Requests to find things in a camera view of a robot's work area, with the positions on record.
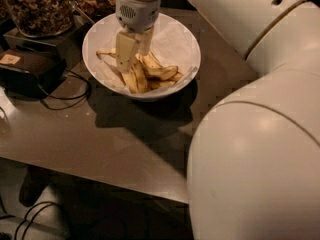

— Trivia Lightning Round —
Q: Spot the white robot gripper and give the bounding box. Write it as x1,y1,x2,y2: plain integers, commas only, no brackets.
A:
116,0,161,73

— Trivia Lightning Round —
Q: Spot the long yellow banana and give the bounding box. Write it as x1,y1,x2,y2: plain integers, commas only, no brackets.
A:
96,48,148,93

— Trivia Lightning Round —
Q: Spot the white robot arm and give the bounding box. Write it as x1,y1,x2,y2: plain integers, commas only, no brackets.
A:
187,0,320,240

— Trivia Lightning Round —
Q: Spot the yellow banana bunch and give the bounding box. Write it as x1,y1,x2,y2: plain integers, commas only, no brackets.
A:
136,52,183,90

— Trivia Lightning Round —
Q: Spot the white ceramic bowl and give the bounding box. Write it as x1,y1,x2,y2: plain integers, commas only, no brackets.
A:
81,9,202,103

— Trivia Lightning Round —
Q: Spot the white paper bowl liner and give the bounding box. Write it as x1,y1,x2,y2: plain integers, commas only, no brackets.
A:
87,12,200,97

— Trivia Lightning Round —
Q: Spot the metal jar stand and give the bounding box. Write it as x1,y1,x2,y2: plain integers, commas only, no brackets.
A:
4,15,91,69

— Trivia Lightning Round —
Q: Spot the large glass nut jar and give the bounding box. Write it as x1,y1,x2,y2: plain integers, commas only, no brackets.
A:
3,0,74,38

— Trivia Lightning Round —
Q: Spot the black card reader device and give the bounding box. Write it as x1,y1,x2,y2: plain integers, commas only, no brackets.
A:
0,49,67,99

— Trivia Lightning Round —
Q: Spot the black device cable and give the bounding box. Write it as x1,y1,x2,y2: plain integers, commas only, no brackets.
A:
37,68,93,112

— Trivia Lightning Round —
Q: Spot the black floor cable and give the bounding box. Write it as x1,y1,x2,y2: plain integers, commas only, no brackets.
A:
0,193,68,240

